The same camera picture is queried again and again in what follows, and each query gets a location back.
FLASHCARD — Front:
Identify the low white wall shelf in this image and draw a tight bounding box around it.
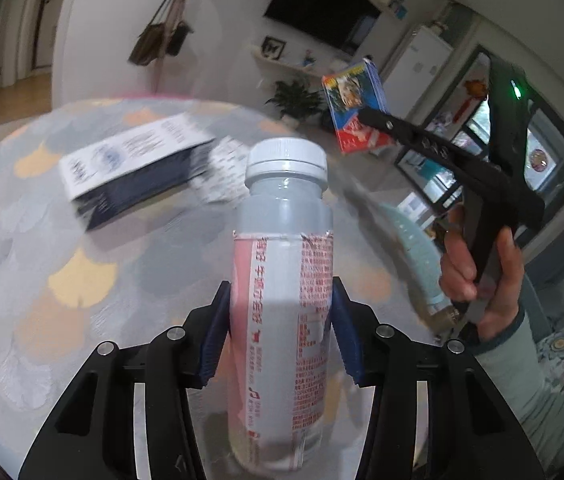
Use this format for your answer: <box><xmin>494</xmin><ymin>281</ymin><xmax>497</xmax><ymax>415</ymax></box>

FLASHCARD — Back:
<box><xmin>249</xmin><ymin>43</ymin><xmax>354</xmax><ymax>79</ymax></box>

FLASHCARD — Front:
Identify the red and blue card box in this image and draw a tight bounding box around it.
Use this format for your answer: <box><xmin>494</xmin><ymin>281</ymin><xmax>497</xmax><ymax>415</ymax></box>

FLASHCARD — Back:
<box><xmin>321</xmin><ymin>58</ymin><xmax>396</xmax><ymax>155</ymax></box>

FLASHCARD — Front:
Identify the floral cushion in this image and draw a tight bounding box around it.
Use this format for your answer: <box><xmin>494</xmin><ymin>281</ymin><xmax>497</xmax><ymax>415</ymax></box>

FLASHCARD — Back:
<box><xmin>536</xmin><ymin>327</ymin><xmax>564</xmax><ymax>401</ymax></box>

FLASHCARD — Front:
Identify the framed butterfly display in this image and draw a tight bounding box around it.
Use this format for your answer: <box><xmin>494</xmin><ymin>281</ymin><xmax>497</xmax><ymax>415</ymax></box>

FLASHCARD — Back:
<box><xmin>260</xmin><ymin>34</ymin><xmax>287</xmax><ymax>61</ymax></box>

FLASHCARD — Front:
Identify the round window decal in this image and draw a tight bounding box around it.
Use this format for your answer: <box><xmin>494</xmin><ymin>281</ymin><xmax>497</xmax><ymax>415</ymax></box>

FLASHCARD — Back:
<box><xmin>526</xmin><ymin>148</ymin><xmax>551</xmax><ymax>171</ymax></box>

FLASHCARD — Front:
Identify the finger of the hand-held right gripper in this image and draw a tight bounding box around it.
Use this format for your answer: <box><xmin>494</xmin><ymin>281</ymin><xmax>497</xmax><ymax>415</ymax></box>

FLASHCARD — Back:
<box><xmin>357</xmin><ymin>109</ymin><xmax>509</xmax><ymax>197</ymax></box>

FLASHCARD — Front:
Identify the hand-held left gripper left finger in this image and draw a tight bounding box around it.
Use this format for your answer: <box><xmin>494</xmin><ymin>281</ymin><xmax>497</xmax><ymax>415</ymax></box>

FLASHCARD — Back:
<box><xmin>18</xmin><ymin>280</ymin><xmax>233</xmax><ymax>480</ymax></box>

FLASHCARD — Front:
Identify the sliding glass door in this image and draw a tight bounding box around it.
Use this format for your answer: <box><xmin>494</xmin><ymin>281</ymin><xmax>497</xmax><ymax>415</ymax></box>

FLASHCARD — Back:
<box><xmin>394</xmin><ymin>44</ymin><xmax>564</xmax><ymax>287</ymax></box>

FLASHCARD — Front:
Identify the small black bag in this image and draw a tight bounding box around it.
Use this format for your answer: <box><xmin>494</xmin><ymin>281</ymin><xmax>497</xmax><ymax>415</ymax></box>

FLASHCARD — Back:
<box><xmin>164</xmin><ymin>0</ymin><xmax>193</xmax><ymax>57</ymax></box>

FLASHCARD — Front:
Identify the teal sofa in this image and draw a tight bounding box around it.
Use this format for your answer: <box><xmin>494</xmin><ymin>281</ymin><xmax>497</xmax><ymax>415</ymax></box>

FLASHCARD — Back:
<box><xmin>519</xmin><ymin>270</ymin><xmax>564</xmax><ymax>411</ymax></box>

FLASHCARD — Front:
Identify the wall-mounted television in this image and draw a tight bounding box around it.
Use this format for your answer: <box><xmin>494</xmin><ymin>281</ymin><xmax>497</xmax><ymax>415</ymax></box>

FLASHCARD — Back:
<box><xmin>264</xmin><ymin>0</ymin><xmax>382</xmax><ymax>56</ymax></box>

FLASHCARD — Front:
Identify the brown tote bag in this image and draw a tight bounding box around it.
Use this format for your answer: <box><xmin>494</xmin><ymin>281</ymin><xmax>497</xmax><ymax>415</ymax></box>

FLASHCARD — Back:
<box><xmin>127</xmin><ymin>0</ymin><xmax>176</xmax><ymax>67</ymax></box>

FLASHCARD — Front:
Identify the person's right forearm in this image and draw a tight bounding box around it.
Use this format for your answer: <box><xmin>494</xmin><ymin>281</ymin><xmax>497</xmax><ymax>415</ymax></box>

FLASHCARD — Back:
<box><xmin>472</xmin><ymin>305</ymin><xmax>564</xmax><ymax>480</ymax></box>

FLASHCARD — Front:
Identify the interior doorway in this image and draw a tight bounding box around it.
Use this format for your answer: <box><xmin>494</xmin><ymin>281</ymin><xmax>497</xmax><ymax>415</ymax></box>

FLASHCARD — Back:
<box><xmin>0</xmin><ymin>0</ymin><xmax>64</xmax><ymax>127</ymax></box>

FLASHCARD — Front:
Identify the white and navy box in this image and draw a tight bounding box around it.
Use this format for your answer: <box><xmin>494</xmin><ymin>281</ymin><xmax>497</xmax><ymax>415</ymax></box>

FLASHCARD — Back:
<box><xmin>58</xmin><ymin>112</ymin><xmax>217</xmax><ymax>233</ymax></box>

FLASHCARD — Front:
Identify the white patterned packet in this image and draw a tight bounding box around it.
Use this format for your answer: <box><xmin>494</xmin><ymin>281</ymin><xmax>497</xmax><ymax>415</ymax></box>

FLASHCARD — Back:
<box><xmin>189</xmin><ymin>135</ymin><xmax>251</xmax><ymax>206</ymax></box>

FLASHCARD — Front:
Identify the red knot hanging ornament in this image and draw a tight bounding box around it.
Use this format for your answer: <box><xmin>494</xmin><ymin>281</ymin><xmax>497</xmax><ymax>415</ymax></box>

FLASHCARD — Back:
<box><xmin>464</xmin><ymin>72</ymin><xmax>488</xmax><ymax>121</ymax></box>

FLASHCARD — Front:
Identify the light blue plastic basket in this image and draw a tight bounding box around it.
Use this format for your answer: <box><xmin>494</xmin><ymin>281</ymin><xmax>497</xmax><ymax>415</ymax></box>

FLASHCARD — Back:
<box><xmin>357</xmin><ymin>185</ymin><xmax>451</xmax><ymax>312</ymax></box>

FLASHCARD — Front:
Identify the pink label milk bottle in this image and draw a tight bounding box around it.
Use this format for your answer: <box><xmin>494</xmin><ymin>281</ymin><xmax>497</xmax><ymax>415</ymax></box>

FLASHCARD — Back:
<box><xmin>228</xmin><ymin>137</ymin><xmax>336</xmax><ymax>476</ymax></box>

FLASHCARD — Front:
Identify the potted green plant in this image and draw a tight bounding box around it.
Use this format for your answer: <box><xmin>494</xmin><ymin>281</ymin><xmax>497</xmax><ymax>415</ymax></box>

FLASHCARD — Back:
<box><xmin>265</xmin><ymin>78</ymin><xmax>328</xmax><ymax>129</ymax></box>

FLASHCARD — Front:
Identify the person's right hand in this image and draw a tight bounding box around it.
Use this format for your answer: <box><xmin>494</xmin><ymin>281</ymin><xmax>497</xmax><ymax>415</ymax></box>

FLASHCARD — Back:
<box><xmin>438</xmin><ymin>206</ymin><xmax>526</xmax><ymax>344</ymax></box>

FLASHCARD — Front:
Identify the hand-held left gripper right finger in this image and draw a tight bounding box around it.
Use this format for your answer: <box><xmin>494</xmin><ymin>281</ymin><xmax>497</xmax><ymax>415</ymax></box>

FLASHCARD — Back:
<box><xmin>331</xmin><ymin>276</ymin><xmax>548</xmax><ymax>480</ymax></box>

